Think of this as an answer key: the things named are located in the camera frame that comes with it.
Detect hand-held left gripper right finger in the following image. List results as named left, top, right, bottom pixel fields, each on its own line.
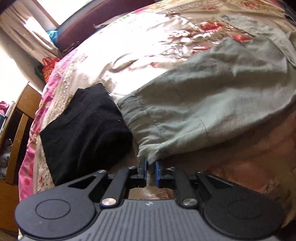
left=155, top=161, right=234, bottom=208

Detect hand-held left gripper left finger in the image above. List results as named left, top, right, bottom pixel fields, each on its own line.
left=63, top=157, right=148, bottom=207

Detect grey-green pants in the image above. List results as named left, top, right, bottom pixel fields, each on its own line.
left=117, top=14, right=296, bottom=164

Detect black folded garment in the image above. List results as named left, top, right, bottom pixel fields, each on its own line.
left=39, top=83, right=133, bottom=186

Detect floral satin bedspread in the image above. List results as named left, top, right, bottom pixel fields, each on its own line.
left=18, top=0, right=296, bottom=223

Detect wooden bedside cabinet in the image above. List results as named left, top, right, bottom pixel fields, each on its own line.
left=0, top=82, right=43, bottom=232

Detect red and green cloth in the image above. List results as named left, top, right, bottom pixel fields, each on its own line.
left=35, top=57, right=61, bottom=82

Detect dark red headboard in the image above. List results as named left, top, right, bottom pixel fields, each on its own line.
left=57, top=0, right=162, bottom=55

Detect blue cloth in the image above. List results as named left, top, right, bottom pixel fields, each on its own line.
left=47, top=30, right=60, bottom=43

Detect beige curtain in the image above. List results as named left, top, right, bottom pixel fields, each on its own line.
left=0, top=0, right=63, bottom=67

